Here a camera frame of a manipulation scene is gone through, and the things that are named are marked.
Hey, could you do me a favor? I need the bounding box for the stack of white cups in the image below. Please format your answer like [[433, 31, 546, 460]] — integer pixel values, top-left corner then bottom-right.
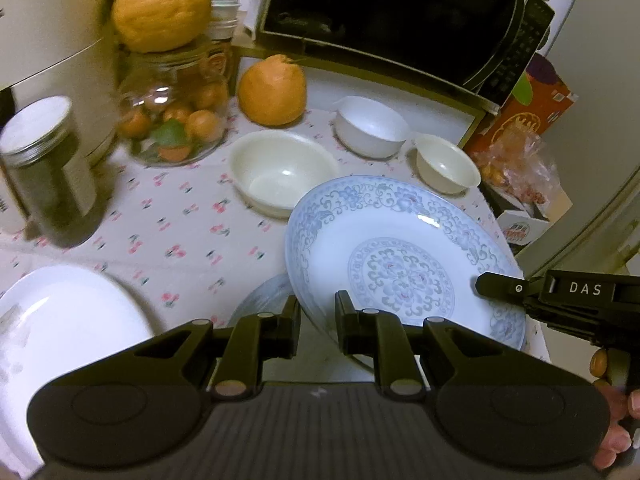
[[207, 0, 241, 41]]

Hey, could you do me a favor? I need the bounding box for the right human hand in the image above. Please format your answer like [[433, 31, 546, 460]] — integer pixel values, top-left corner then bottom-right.
[[589, 349, 639, 470]]

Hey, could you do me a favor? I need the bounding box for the white Ganten cardboard box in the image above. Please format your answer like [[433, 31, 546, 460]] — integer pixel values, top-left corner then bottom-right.
[[485, 184, 573, 247]]

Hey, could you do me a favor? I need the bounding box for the large orange citrus on jar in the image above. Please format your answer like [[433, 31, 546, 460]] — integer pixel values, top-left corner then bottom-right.
[[112, 0, 212, 53]]

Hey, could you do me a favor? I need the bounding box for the tea jar with metal lid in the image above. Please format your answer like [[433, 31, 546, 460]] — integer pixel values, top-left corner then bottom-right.
[[1, 96, 100, 248]]

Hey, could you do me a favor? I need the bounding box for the large cream bowl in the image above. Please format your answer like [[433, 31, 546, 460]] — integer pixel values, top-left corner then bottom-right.
[[229, 130, 341, 219]]

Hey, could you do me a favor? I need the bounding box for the white bowl with spout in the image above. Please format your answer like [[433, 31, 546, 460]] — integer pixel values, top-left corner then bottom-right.
[[333, 96, 412, 159]]

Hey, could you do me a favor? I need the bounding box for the white floral plate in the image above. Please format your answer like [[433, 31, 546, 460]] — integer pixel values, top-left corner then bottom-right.
[[1, 264, 154, 474]]

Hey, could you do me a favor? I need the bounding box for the small cream bowl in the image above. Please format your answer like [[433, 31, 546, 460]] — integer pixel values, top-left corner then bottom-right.
[[414, 134, 480, 195]]

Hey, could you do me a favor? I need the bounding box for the glass jar of kumquats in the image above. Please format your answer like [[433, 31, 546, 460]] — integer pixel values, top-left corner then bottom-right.
[[115, 36, 229, 167]]

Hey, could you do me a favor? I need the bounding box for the white Changhong air fryer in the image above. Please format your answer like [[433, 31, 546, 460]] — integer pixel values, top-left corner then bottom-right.
[[1, 0, 117, 165]]

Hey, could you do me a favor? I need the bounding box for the white refrigerator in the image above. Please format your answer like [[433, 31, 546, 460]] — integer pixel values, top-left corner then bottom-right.
[[516, 0, 639, 275]]

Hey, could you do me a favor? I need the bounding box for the plastic bag of snacks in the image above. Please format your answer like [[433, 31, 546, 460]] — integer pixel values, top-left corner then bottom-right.
[[471, 122, 561, 205]]

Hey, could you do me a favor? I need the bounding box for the red gift box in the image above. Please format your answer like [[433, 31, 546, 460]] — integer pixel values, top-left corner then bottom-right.
[[463, 53, 578, 156]]

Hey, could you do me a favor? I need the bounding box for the blue patterned porcelain plate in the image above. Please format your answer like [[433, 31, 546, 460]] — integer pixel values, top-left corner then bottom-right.
[[284, 176, 526, 350]]

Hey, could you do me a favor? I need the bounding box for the orange citrus on table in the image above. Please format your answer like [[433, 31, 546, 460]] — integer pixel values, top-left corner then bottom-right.
[[236, 54, 307, 127]]

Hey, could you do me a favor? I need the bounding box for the black microwave oven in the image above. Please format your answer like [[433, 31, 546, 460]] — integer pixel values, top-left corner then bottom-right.
[[256, 0, 554, 114]]

